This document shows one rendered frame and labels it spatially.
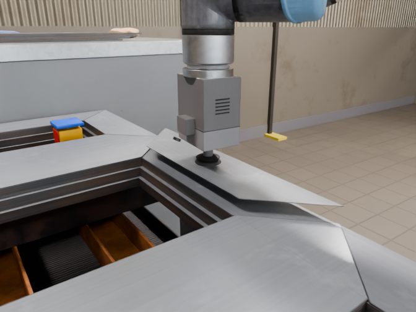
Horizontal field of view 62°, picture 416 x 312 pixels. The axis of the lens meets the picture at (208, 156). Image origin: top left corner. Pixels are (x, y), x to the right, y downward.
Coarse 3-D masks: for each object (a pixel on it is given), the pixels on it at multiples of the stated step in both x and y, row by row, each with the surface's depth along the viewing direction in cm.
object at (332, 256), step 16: (256, 224) 42; (272, 224) 42; (288, 224) 42; (304, 224) 42; (288, 240) 39; (304, 240) 39; (320, 240) 39; (336, 240) 39; (304, 256) 36; (320, 256) 36; (336, 256) 36; (336, 272) 34; (352, 272) 34; (352, 288) 32
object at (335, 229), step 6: (306, 222) 42; (312, 222) 42; (318, 222) 42; (324, 222) 42; (330, 222) 42; (318, 228) 41; (324, 228) 41; (330, 228) 41; (336, 228) 41; (330, 234) 40; (336, 234) 40; (342, 234) 40; (342, 240) 39
